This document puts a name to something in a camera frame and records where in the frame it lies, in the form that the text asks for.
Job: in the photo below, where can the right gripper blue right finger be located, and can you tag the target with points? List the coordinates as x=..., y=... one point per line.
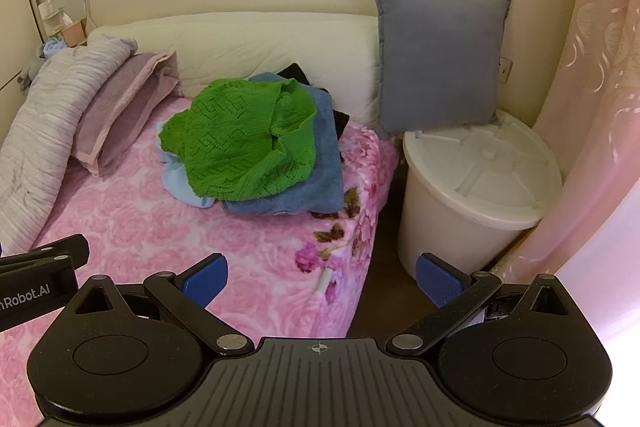
x=459, y=298

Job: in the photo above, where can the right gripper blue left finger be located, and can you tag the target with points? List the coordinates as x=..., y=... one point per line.
x=183, y=298

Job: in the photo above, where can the green knitted sweater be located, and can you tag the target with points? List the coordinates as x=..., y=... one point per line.
x=242, y=140

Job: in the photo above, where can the blue grey clothes heap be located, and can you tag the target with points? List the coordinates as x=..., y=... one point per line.
x=42, y=53

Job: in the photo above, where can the white lidded bucket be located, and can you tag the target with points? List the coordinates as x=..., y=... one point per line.
x=472, y=190

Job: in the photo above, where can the light blue shirt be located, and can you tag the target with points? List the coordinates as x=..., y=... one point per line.
x=176, y=183

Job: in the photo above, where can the grey striped quilt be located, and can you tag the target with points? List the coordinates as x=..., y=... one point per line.
x=35, y=152

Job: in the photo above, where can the blue denim garment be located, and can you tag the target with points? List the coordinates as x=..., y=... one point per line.
x=322, y=191

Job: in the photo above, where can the mauve pillow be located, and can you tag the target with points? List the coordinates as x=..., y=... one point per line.
x=119, y=111

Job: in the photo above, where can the pink patterned curtain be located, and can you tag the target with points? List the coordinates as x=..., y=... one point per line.
x=590, y=121

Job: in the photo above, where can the grey square cushion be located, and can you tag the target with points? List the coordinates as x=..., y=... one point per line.
x=439, y=62

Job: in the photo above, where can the black garment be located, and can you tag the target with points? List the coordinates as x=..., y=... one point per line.
x=339, y=119

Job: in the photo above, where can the cream wardrobe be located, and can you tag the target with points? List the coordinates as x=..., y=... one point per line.
x=20, y=34

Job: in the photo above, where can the pink tissue box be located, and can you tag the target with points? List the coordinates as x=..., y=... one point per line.
x=75, y=34

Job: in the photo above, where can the wall socket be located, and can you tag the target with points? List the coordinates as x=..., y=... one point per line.
x=504, y=70

